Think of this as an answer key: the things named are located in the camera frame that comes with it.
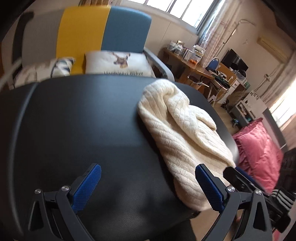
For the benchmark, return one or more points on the blue folding chair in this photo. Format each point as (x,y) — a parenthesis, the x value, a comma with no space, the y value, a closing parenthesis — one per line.
(213,65)

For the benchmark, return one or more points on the wooden desk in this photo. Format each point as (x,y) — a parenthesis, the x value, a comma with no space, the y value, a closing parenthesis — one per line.
(189,68)

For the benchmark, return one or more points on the pink quilted bedspread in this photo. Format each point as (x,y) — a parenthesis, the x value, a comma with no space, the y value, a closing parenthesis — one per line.
(259,156)

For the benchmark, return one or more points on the yellow blue grey sofa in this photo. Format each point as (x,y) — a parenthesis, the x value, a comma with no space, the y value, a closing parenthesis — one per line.
(74,31)

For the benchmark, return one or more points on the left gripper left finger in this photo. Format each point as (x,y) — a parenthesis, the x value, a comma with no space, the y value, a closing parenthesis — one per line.
(54,215)

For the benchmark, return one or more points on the white deer print pillow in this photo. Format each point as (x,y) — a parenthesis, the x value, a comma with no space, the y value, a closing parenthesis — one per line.
(118,63)

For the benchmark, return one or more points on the black television monitor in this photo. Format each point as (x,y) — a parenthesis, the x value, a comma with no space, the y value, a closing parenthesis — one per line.
(232,60)

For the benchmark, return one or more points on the black round leather stool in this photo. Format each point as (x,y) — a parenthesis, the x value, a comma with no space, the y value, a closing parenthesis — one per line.
(51,132)

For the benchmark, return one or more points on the white patterned pillow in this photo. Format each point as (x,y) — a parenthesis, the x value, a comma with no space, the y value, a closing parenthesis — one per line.
(39,72)

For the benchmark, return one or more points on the cream knitted sweater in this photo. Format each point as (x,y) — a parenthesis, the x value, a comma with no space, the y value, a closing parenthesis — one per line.
(186,136)

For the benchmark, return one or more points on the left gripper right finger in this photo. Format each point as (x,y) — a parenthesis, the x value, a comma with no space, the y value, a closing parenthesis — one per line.
(254,223)

